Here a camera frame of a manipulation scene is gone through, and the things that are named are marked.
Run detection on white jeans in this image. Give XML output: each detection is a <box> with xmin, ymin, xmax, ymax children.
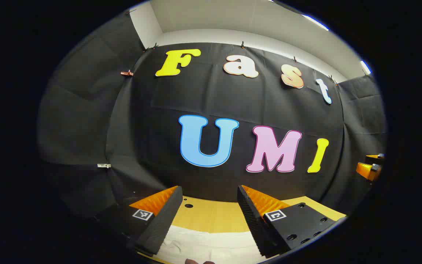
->
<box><xmin>156</xmin><ymin>225</ymin><xmax>270</xmax><ymax>264</ymax></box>

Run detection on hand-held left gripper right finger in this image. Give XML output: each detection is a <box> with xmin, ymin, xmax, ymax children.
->
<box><xmin>237</xmin><ymin>185</ymin><xmax>338</xmax><ymax>258</ymax></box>

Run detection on black backdrop cloth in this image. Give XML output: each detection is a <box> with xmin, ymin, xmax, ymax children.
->
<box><xmin>37</xmin><ymin>11</ymin><xmax>387</xmax><ymax>220</ymax></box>

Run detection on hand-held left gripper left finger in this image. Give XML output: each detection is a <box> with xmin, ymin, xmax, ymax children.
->
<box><xmin>96</xmin><ymin>186</ymin><xmax>183</xmax><ymax>256</ymax></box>

